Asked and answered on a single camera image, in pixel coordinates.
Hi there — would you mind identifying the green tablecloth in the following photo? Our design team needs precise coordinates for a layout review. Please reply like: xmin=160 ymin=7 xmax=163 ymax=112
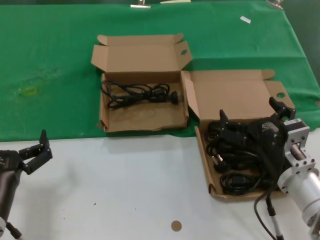
xmin=0 ymin=0 xmax=320 ymax=142

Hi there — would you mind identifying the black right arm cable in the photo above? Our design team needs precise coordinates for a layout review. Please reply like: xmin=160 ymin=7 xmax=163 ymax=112
xmin=253 ymin=186 xmax=276 ymax=240

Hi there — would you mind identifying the open cardboard box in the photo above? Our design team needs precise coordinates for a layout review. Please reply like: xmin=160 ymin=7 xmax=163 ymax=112
xmin=90 ymin=33 xmax=193 ymax=133
xmin=181 ymin=69 xmax=297 ymax=204

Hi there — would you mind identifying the black power cord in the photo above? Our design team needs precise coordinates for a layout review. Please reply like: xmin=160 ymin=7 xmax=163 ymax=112
xmin=100 ymin=79 xmax=181 ymax=110
xmin=221 ymin=172 xmax=278 ymax=196
xmin=204 ymin=119 xmax=226 ymax=151
xmin=211 ymin=147 xmax=266 ymax=175

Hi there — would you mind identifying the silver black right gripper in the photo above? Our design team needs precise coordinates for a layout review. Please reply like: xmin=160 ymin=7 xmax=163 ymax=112
xmin=218 ymin=96 xmax=312 ymax=187

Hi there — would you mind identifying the brown cardboard disc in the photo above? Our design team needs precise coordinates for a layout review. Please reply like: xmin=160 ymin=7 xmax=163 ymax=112
xmin=170 ymin=220 xmax=182 ymax=233

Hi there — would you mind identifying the metal cloth clip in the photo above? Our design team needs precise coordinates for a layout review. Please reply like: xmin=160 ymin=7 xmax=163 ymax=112
xmin=265 ymin=0 xmax=285 ymax=11

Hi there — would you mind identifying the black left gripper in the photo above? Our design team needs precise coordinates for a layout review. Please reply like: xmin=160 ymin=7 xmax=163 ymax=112
xmin=0 ymin=129 xmax=54 ymax=176

